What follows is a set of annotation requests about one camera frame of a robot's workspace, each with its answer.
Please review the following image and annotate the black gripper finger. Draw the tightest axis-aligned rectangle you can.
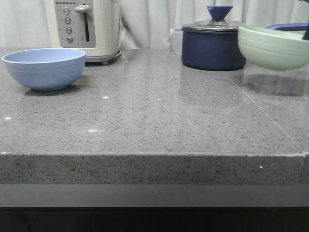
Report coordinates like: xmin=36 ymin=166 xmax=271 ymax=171
xmin=303 ymin=26 xmax=309 ymax=40

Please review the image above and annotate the green bowl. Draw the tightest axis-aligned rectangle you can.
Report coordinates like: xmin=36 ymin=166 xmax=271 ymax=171
xmin=238 ymin=23 xmax=309 ymax=71

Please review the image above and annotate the blue bowl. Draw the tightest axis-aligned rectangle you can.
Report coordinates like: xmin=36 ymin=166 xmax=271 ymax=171
xmin=2 ymin=48 xmax=86 ymax=91

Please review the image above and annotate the glass pot lid blue knob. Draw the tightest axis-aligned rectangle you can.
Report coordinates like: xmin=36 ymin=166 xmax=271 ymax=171
xmin=182 ymin=6 xmax=244 ymax=32

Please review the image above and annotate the dark blue saucepan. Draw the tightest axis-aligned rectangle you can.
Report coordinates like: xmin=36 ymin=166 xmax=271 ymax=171
xmin=181 ymin=22 xmax=309 ymax=72

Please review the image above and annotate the clear plastic container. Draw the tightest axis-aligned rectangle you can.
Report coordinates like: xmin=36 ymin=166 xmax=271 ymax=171
xmin=169 ymin=25 xmax=183 ymax=55

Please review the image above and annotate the cream toaster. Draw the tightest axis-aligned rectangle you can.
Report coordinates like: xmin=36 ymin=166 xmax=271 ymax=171
xmin=45 ymin=0 xmax=121 ymax=65

